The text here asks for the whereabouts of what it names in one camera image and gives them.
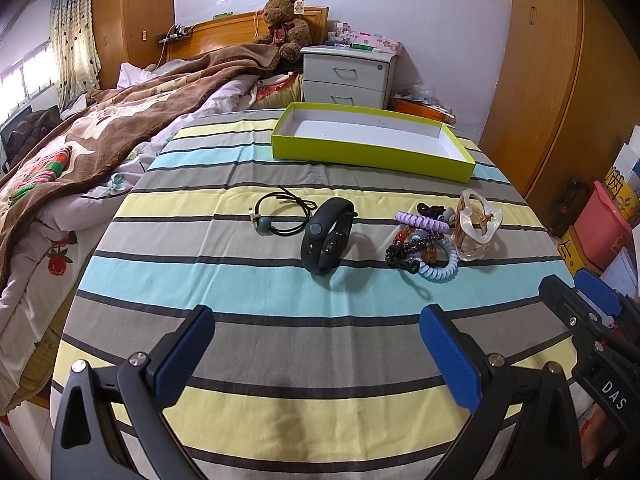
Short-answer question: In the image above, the light blue spiral hair tie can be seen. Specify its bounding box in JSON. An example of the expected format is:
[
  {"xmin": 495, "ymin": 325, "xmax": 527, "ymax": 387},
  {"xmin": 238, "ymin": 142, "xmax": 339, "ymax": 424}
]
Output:
[{"xmin": 415, "ymin": 235, "xmax": 460, "ymax": 284}]

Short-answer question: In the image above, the clear amber hair claw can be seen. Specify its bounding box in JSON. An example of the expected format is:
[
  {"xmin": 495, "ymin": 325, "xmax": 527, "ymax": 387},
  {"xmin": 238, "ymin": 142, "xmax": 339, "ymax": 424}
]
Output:
[{"xmin": 451, "ymin": 188, "xmax": 503, "ymax": 261}]

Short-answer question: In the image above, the black bear hair tie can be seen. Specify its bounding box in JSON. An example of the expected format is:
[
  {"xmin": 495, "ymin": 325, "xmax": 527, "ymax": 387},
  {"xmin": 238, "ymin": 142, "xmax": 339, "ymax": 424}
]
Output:
[{"xmin": 415, "ymin": 200, "xmax": 458, "ymax": 226}]

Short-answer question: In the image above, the black amber beaded hair clip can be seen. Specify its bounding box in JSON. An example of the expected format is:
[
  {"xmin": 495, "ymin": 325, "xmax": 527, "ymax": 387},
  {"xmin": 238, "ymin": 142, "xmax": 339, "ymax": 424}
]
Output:
[{"xmin": 385, "ymin": 226, "xmax": 442, "ymax": 274}]

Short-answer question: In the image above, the purple spiral hair tie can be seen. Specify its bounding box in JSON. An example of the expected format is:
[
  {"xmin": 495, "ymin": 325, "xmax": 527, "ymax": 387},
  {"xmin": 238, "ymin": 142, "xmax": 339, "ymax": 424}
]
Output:
[{"xmin": 394, "ymin": 210, "xmax": 452, "ymax": 235}]

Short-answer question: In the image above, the black fitness band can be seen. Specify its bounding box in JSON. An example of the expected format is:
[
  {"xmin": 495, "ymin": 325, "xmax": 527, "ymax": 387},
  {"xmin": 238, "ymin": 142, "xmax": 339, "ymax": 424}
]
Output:
[{"xmin": 300, "ymin": 197, "xmax": 358, "ymax": 276}]

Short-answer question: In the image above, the yellow tin box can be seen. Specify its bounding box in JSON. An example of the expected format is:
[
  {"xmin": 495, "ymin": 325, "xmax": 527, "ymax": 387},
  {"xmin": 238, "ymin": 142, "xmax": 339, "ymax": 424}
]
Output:
[{"xmin": 556, "ymin": 226, "xmax": 602, "ymax": 276}]

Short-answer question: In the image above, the pink plastic bucket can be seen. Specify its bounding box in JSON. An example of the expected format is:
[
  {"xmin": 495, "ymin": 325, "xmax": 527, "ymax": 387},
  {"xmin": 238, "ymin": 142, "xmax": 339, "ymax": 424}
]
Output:
[{"xmin": 574, "ymin": 181, "xmax": 632, "ymax": 271}]

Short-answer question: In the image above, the wooden wardrobe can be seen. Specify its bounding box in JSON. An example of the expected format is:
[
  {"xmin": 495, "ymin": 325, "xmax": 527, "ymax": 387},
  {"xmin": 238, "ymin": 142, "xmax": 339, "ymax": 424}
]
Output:
[{"xmin": 480, "ymin": 0, "xmax": 639, "ymax": 234}]

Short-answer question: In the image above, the striped table cloth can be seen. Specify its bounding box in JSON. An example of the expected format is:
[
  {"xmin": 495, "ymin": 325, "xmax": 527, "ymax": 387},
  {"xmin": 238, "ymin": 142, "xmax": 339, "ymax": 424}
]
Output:
[{"xmin": 51, "ymin": 112, "xmax": 576, "ymax": 479}]

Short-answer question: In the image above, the orange storage box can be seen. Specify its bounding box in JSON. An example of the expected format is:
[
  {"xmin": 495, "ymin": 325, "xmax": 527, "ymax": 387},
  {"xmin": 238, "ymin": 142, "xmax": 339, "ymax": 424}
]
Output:
[{"xmin": 393, "ymin": 99, "xmax": 457, "ymax": 125}]

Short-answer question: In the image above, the green shallow box tray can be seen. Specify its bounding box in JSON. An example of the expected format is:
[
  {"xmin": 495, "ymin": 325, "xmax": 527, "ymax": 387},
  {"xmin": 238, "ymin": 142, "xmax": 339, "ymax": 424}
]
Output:
[{"xmin": 271, "ymin": 102, "xmax": 475, "ymax": 183}]

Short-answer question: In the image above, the brown fleece blanket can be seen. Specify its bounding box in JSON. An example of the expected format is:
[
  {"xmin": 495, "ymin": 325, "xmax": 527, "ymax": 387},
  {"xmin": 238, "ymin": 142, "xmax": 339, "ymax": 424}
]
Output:
[{"xmin": 1, "ymin": 44, "xmax": 280, "ymax": 285}]

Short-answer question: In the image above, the pink floral box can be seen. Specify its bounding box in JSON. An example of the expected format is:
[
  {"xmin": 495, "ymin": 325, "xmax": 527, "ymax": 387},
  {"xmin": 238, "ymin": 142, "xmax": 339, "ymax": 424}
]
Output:
[{"xmin": 348, "ymin": 32, "xmax": 402, "ymax": 55}]

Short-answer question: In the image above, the grey drawer nightstand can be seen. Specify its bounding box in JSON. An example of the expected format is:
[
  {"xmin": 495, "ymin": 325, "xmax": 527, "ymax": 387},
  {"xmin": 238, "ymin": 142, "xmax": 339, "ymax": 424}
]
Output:
[{"xmin": 302, "ymin": 46, "xmax": 397, "ymax": 110}]

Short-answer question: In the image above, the patterned curtain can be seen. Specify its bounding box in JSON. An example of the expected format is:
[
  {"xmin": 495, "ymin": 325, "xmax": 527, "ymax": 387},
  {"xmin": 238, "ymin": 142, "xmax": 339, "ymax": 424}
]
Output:
[{"xmin": 50, "ymin": 0, "xmax": 102, "ymax": 108}]

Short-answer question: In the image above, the brown teddy bear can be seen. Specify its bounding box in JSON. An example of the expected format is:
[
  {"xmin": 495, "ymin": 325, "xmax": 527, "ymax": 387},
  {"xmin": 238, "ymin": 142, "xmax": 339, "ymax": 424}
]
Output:
[{"xmin": 254, "ymin": 0, "xmax": 311, "ymax": 63}]

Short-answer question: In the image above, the wooden bed headboard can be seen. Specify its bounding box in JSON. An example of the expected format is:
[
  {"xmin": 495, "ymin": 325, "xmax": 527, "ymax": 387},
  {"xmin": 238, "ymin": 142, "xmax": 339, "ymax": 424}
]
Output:
[{"xmin": 165, "ymin": 6, "xmax": 329, "ymax": 61}]

